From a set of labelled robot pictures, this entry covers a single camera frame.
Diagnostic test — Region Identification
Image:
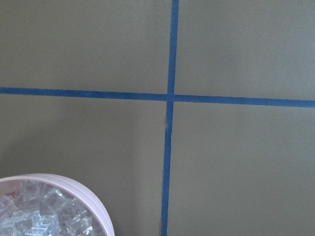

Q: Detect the clear ice cubes pile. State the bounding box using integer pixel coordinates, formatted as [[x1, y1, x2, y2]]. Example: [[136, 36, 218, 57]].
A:
[[0, 180, 106, 236]]

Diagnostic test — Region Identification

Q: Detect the pink bowl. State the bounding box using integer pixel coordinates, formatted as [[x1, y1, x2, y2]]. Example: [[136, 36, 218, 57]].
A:
[[0, 174, 115, 236]]

